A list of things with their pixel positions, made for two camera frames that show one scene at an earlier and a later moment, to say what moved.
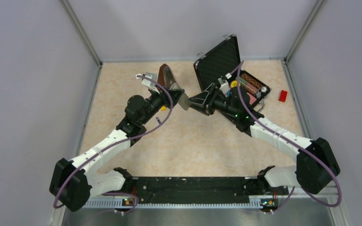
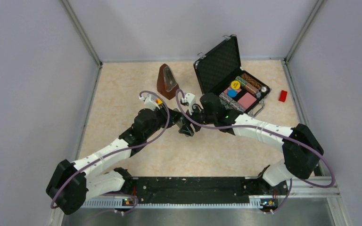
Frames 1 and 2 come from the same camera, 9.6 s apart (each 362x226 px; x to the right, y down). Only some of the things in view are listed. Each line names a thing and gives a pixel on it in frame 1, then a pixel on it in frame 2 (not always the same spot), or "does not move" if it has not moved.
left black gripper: [164, 97] → [174, 116]
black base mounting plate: [199, 190] does not move
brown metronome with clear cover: [166, 76] does not move
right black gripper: [202, 103] → [186, 128]
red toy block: [283, 96] does not move
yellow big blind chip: [234, 84] does not move
